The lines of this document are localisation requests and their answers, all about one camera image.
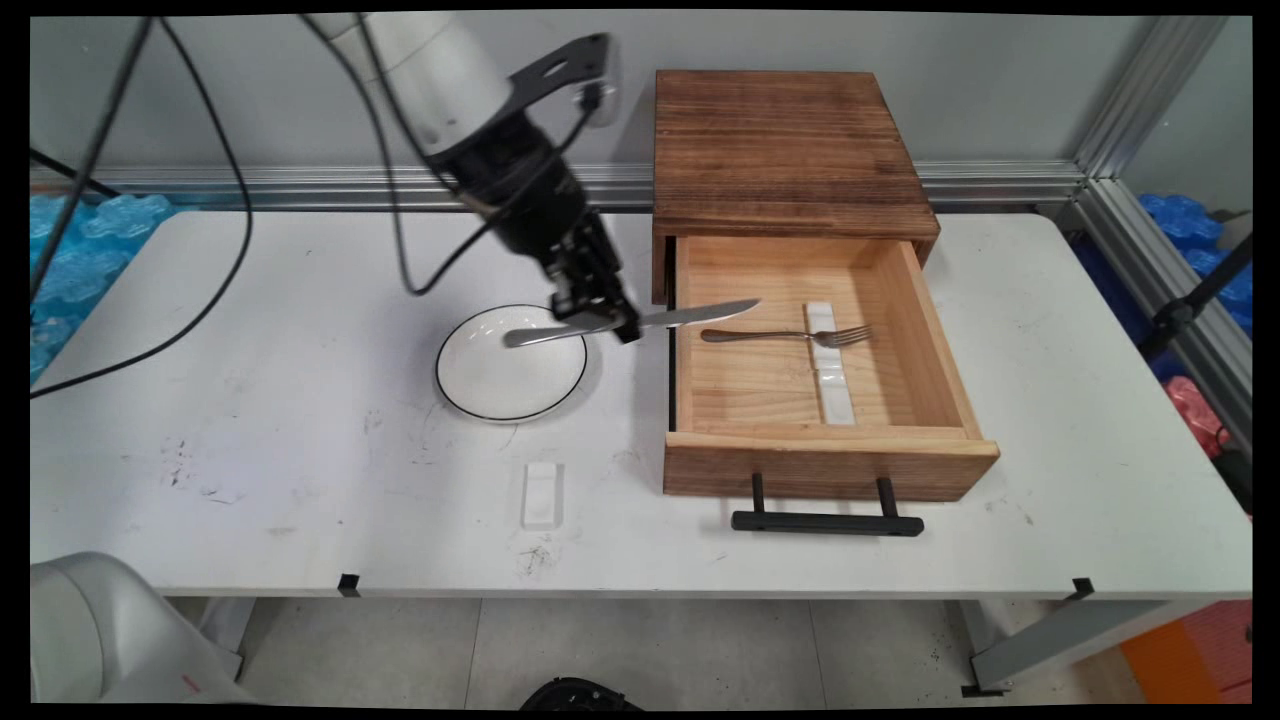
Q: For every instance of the dark wooden cabinet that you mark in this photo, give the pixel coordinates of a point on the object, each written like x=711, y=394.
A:
x=790, y=140

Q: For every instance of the black stand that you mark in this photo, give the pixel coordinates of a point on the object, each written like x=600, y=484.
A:
x=1185, y=310

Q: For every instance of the grey table leg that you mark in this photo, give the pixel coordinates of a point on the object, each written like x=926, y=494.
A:
x=1060, y=645
x=228, y=630

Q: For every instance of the black round object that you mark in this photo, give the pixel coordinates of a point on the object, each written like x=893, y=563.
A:
x=580, y=695

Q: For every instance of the white cutlery rest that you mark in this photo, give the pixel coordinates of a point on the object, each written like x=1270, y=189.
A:
x=838, y=395
x=821, y=315
x=541, y=495

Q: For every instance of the thin black rod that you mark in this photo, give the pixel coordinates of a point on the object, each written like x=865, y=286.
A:
x=75, y=173

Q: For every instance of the silver fork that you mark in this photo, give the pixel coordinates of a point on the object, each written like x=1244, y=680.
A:
x=770, y=336

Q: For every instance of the silver table knife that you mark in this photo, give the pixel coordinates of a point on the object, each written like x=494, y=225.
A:
x=700, y=314

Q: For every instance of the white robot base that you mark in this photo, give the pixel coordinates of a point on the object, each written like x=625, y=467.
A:
x=100, y=630

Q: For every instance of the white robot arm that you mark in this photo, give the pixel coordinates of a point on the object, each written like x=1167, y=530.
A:
x=440, y=70

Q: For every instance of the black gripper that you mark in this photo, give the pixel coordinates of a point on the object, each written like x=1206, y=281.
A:
x=520, y=190

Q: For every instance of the side aluminium frame rail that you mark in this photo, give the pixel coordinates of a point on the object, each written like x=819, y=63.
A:
x=1170, y=290

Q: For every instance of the white plate with black rim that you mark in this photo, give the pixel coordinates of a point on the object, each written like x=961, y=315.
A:
x=500, y=385

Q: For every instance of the red plastic bag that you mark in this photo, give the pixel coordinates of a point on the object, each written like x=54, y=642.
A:
x=1195, y=410

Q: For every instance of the blue bubble wrap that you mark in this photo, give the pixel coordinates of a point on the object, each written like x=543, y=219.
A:
x=70, y=270

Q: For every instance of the horizontal aluminium frame rail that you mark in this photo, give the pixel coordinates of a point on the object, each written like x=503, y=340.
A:
x=300, y=185

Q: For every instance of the upright aluminium frame post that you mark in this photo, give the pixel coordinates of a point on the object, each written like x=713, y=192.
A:
x=1150, y=95

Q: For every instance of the light wooden drawer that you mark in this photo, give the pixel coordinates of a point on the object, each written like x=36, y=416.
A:
x=830, y=465

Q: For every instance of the blue plastic bag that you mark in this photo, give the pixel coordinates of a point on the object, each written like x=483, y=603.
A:
x=1180, y=220

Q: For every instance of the orange box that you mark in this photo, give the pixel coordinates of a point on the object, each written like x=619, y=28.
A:
x=1190, y=655

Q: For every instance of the black table clip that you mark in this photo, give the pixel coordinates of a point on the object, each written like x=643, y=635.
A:
x=348, y=585
x=1081, y=588

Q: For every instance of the silver camera with black bracket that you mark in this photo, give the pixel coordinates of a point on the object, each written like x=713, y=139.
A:
x=560, y=65

